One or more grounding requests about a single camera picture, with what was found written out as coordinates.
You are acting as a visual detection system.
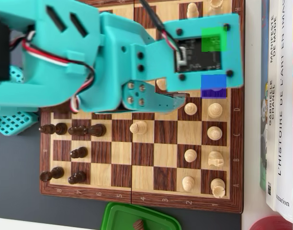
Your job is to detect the blue illustrated book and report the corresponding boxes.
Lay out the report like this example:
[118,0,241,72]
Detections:
[259,0,269,191]

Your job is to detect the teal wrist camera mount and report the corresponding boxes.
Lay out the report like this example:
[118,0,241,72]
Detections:
[163,13,245,93]

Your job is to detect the red white black servo cable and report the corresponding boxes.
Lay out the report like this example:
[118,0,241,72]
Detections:
[22,31,96,113]

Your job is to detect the light wooden pawn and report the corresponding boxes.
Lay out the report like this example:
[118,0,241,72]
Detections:
[186,2,199,19]
[156,78,168,91]
[184,102,198,115]
[184,149,197,162]
[181,176,195,192]

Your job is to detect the dark wooden rook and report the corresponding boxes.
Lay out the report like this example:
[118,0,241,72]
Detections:
[39,166,65,182]

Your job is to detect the red round container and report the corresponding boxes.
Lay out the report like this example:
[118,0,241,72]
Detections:
[248,215,293,230]

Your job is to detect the wooden chessboard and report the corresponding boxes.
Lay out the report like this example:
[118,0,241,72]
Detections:
[39,0,245,214]

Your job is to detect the light wooden knight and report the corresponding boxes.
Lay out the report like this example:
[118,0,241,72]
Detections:
[208,150,224,168]

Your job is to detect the dark grey mat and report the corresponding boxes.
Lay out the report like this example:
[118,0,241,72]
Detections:
[0,43,242,230]

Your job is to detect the dark wooden bishop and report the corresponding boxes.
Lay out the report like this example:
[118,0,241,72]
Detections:
[39,122,68,135]

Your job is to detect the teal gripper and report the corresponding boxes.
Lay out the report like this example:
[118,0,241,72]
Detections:
[121,39,189,113]

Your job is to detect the green plastic container lid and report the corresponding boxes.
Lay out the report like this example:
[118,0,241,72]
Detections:
[100,202,182,230]

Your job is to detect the white Gabrielle Chanel book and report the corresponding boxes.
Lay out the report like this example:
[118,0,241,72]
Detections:
[265,0,280,211]

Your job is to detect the light pawn left of centre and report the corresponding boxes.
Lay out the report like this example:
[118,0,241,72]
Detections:
[129,120,148,134]

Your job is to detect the dark wooden knight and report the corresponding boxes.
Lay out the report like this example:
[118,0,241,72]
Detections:
[87,123,107,137]

